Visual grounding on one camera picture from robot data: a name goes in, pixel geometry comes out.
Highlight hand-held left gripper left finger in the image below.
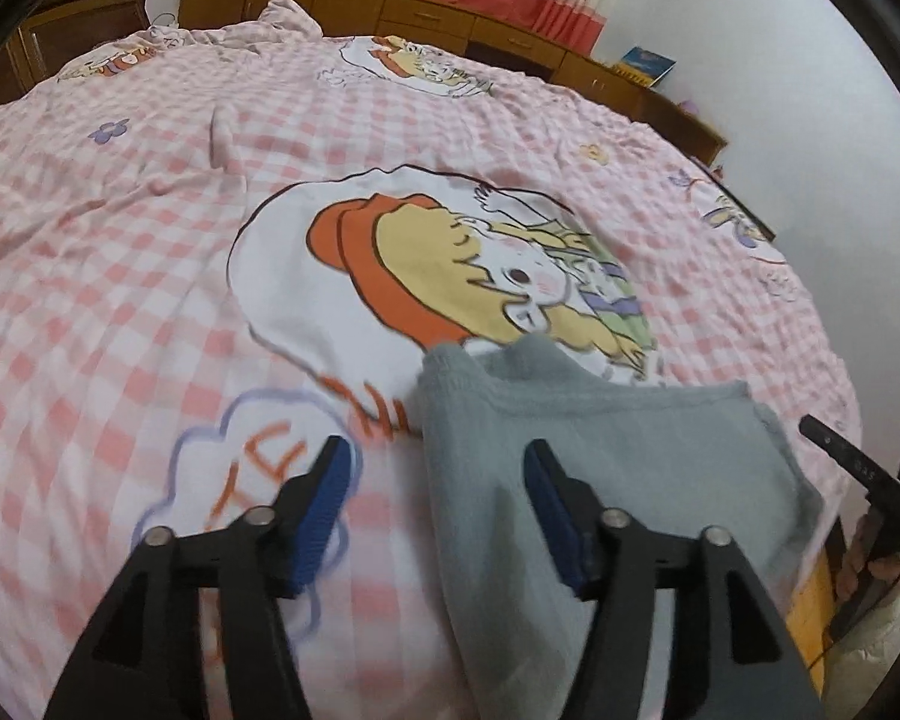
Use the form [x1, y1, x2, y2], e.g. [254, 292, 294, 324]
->
[41, 435, 353, 720]

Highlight wooden headboard cabinet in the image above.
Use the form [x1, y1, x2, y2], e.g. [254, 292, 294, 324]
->
[178, 0, 728, 166]

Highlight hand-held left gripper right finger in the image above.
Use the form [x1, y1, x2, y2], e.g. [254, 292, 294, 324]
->
[523, 439, 830, 720]

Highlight person's right hand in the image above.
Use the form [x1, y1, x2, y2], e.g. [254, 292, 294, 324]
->
[847, 514, 900, 593]

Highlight pink checked printed blanket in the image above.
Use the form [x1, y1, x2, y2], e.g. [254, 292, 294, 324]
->
[0, 0, 863, 720]

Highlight white jacket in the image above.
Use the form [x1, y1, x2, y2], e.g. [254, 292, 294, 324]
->
[829, 589, 900, 720]

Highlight dark wooden wardrobe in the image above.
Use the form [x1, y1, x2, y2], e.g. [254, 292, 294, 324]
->
[0, 0, 158, 121]

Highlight blue book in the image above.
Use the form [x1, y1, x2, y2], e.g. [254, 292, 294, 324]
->
[615, 47, 676, 85]

